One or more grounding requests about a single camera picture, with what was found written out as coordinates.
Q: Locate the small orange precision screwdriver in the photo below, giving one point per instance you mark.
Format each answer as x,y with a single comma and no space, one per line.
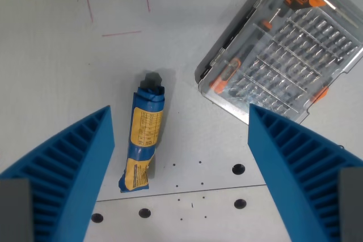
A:
270,21

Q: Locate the clear screwdriver bit set case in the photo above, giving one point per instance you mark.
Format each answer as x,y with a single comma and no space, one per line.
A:
283,43

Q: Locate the rolled blue and yellow bag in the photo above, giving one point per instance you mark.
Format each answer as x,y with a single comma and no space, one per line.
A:
144,140

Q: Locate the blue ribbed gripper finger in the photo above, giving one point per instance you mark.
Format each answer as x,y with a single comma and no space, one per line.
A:
71,162
295,168

